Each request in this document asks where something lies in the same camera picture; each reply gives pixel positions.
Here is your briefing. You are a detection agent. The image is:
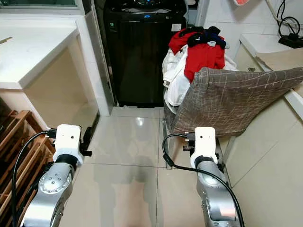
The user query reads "black washing machine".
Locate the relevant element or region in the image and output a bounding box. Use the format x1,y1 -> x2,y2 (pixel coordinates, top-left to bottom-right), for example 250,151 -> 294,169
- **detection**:
103,0 -> 188,109

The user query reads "brown wooden slat rack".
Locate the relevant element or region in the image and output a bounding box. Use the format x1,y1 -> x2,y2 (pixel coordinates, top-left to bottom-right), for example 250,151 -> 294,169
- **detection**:
0,110 -> 56,227

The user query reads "white garment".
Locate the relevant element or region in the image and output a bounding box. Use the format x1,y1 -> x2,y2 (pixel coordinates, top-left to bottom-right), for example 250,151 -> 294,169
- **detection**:
162,46 -> 240,108

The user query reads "red garment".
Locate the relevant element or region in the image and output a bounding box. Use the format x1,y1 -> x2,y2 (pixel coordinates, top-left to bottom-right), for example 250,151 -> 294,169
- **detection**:
168,28 -> 227,84

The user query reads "large white stone counter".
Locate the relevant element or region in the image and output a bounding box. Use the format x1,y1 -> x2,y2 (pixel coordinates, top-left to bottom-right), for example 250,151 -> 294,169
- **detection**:
0,20 -> 100,157

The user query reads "dark navy garment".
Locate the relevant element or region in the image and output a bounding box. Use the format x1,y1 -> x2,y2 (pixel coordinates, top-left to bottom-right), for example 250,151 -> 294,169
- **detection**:
180,26 -> 227,48

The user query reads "small white stone counter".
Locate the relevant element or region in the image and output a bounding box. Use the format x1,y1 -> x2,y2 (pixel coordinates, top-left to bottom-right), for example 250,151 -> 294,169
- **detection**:
235,33 -> 303,121

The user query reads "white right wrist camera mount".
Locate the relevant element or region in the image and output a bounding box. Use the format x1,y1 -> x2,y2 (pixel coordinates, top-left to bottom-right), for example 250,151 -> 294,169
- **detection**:
190,127 -> 218,167

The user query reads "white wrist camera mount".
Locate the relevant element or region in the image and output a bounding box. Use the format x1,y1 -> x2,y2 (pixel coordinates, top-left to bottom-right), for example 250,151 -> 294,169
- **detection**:
190,127 -> 218,167
53,124 -> 84,165

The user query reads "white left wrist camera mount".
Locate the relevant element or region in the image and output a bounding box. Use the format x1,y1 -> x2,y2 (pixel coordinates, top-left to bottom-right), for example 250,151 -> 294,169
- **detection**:
53,124 -> 84,165

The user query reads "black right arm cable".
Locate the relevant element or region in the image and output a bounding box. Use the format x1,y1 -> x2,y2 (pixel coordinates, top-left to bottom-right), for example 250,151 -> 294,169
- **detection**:
161,133 -> 245,227

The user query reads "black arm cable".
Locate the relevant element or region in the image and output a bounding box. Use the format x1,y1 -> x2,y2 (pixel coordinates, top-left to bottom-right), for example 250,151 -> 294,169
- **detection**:
161,133 -> 245,227
11,131 -> 58,227

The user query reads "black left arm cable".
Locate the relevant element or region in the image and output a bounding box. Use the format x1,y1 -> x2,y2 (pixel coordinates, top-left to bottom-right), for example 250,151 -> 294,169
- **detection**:
11,131 -> 58,227

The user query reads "window frame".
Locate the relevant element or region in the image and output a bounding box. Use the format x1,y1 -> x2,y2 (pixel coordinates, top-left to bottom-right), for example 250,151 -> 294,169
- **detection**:
0,0 -> 82,11

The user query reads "black wall cable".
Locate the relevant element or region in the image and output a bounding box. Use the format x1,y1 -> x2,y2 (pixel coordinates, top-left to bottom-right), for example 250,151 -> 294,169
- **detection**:
276,0 -> 302,38

